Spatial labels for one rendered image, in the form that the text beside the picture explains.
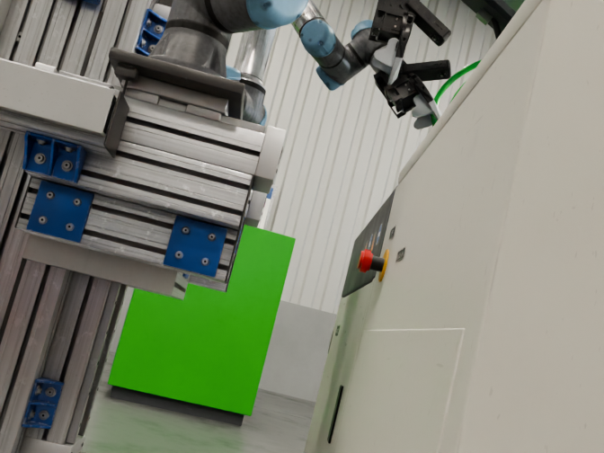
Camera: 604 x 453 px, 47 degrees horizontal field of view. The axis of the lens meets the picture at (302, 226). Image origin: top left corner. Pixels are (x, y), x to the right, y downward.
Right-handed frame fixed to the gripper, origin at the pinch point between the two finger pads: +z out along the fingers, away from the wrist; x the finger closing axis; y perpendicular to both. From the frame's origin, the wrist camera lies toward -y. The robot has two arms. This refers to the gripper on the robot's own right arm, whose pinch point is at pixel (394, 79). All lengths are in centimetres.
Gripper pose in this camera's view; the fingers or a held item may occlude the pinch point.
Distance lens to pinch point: 150.3
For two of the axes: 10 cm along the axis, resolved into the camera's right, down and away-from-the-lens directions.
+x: 0.3, -1.5, -9.9
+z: -2.4, 9.6, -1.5
